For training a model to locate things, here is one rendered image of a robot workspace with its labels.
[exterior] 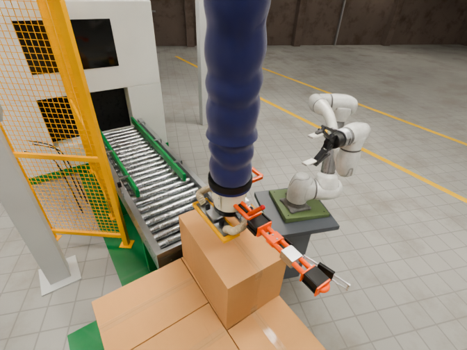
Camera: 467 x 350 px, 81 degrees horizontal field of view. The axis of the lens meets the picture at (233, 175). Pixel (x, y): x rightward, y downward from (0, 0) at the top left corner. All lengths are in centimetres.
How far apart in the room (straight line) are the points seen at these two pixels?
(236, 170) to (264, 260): 56
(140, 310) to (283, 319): 86
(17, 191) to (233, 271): 153
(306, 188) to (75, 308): 204
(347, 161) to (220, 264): 84
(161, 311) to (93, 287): 104
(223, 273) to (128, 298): 72
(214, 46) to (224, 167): 50
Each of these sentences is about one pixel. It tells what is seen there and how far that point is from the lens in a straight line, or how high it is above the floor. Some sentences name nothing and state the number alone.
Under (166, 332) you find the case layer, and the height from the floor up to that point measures 54.
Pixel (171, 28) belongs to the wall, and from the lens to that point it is 1249.
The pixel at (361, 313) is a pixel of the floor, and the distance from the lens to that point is 270.
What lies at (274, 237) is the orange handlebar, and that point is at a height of 125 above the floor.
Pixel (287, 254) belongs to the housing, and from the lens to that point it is 120.
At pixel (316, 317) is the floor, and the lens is 255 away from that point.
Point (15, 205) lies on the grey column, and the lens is 236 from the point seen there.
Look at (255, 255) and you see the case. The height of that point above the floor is 94.
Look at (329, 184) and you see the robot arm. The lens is 206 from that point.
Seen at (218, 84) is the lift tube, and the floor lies 185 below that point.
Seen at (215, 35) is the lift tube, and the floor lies 202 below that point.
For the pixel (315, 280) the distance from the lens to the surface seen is 114.
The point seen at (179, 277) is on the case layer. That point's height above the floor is 54.
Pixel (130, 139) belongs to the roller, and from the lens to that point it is 360.
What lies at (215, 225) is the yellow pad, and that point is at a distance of 144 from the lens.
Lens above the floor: 216
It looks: 35 degrees down
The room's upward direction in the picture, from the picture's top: 2 degrees clockwise
